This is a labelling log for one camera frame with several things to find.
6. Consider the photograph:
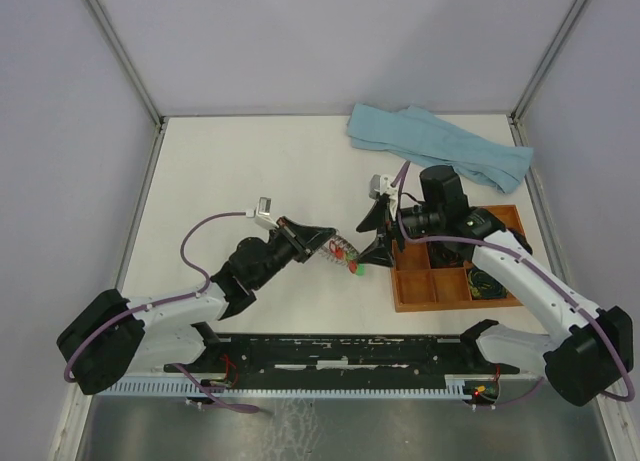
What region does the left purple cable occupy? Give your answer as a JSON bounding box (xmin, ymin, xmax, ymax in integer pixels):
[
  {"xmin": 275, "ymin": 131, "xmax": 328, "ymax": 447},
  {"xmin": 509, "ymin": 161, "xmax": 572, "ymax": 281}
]
[{"xmin": 63, "ymin": 210, "xmax": 274, "ymax": 415}]

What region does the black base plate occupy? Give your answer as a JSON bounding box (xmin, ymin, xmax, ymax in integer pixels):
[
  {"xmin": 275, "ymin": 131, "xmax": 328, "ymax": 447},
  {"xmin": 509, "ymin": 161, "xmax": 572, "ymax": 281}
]
[{"xmin": 186, "ymin": 333, "xmax": 519, "ymax": 375}]

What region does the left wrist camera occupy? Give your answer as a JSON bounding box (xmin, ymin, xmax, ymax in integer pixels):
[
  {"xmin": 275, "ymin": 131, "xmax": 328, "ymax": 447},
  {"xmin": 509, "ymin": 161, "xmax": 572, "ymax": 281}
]
[{"xmin": 245, "ymin": 197, "xmax": 278, "ymax": 231}]

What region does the white slotted cable duct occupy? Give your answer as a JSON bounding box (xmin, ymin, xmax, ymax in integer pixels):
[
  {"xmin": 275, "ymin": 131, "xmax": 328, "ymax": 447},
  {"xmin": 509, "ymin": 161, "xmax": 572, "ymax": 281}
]
[{"xmin": 102, "ymin": 370, "xmax": 472, "ymax": 400}]

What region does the purple cable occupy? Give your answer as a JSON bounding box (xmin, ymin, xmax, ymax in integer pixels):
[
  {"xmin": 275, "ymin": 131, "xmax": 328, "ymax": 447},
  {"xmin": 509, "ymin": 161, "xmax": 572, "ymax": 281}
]
[
  {"xmin": 63, "ymin": 210, "xmax": 274, "ymax": 415},
  {"xmin": 389, "ymin": 161, "xmax": 631, "ymax": 411}
]

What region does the red key tag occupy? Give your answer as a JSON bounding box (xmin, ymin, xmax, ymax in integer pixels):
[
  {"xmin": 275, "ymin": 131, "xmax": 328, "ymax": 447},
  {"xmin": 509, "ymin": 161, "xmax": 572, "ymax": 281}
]
[{"xmin": 329, "ymin": 247, "xmax": 345, "ymax": 261}]

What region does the light blue cloth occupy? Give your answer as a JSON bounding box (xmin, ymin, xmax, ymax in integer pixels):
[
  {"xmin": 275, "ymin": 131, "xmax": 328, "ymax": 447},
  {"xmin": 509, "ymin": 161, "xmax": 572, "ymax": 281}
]
[{"xmin": 346, "ymin": 104, "xmax": 533, "ymax": 194}]

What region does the wooden compartment tray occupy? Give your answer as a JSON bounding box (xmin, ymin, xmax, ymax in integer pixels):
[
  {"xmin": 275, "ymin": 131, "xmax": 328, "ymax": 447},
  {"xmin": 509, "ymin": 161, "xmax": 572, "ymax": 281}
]
[{"xmin": 389, "ymin": 205, "xmax": 526, "ymax": 314}]

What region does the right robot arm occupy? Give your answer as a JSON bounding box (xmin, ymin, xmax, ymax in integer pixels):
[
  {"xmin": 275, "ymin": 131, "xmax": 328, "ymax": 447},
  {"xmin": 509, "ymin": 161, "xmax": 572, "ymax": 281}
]
[{"xmin": 357, "ymin": 165, "xmax": 636, "ymax": 406}]

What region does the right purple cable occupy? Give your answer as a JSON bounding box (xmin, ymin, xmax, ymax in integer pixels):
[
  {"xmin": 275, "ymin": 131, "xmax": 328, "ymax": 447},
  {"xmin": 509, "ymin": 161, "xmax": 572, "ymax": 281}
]
[{"xmin": 389, "ymin": 161, "xmax": 631, "ymax": 411}]

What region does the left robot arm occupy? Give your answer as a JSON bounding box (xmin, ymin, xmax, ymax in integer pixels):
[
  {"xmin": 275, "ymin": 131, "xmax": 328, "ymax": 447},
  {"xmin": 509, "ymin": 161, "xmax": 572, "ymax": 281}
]
[{"xmin": 56, "ymin": 217, "xmax": 337, "ymax": 395}]

